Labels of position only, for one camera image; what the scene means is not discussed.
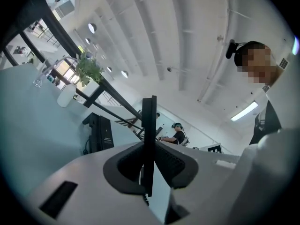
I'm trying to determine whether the person's head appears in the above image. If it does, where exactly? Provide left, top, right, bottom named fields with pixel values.
left=234, top=40, right=280, bottom=87

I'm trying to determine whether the person's torso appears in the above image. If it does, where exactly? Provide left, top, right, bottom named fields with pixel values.
left=248, top=99, right=282, bottom=146

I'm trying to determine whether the white plastic bottle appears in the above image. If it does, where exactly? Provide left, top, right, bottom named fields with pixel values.
left=56, top=83, right=77, bottom=108

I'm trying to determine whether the black box device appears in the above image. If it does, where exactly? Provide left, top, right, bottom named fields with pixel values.
left=82, top=112, right=115, bottom=154

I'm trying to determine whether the clear drinking glass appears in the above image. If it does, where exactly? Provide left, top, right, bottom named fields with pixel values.
left=32, top=74, right=45, bottom=88

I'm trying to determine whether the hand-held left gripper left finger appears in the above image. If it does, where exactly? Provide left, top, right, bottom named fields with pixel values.
left=24, top=141, right=163, bottom=225

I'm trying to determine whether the black power cable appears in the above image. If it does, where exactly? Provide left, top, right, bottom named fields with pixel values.
left=82, top=136, right=92, bottom=156

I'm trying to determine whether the white curved desk lamp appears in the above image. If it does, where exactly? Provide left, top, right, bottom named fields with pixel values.
left=41, top=54, right=79, bottom=79

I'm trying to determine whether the white plant pot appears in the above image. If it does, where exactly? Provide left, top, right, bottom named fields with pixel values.
left=82, top=78, right=101, bottom=98

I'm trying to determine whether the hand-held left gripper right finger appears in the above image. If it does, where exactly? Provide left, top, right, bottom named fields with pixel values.
left=154, top=141, right=242, bottom=225

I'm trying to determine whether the black head camera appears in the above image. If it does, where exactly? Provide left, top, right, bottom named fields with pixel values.
left=225, top=38, right=247, bottom=60

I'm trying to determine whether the green leafy plant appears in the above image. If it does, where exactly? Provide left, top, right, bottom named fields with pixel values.
left=75, top=49, right=105, bottom=87

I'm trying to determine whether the long ceiling light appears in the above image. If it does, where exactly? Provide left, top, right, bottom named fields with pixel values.
left=230, top=101, right=259, bottom=122

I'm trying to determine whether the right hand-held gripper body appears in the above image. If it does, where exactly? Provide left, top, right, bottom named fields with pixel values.
left=206, top=143, right=223, bottom=154

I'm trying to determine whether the black steel beam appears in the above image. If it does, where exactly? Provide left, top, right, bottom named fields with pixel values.
left=23, top=0, right=143, bottom=122

